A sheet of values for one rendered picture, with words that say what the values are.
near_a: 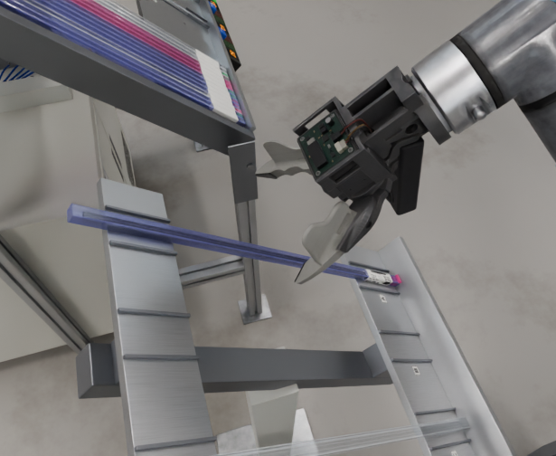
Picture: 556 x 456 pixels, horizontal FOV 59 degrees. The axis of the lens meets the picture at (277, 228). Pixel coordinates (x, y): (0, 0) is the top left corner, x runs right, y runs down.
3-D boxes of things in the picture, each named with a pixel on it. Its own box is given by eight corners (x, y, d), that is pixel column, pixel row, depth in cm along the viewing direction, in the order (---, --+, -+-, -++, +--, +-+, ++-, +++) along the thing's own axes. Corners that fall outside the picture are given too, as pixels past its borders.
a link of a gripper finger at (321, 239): (268, 271, 46) (311, 183, 46) (302, 284, 50) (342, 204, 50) (291, 284, 44) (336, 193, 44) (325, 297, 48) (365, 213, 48)
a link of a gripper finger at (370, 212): (313, 237, 49) (350, 160, 49) (321, 242, 50) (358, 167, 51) (349, 254, 46) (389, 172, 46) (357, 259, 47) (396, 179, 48)
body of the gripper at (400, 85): (286, 131, 48) (390, 49, 43) (329, 166, 54) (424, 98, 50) (311, 190, 43) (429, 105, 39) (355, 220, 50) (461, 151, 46)
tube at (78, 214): (391, 279, 77) (396, 275, 76) (394, 287, 76) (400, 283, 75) (66, 210, 43) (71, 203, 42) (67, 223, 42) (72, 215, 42)
